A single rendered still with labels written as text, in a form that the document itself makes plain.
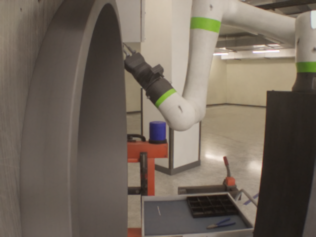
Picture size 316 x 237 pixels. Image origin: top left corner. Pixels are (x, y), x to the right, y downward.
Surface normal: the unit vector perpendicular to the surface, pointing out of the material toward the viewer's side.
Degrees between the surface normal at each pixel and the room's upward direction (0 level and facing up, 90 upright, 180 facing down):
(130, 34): 137
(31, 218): 78
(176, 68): 90
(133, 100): 90
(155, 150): 90
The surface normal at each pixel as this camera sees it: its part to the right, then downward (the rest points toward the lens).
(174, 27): 0.68, 0.10
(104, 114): 0.06, 0.37
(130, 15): 0.04, 0.82
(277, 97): -0.98, 0.03
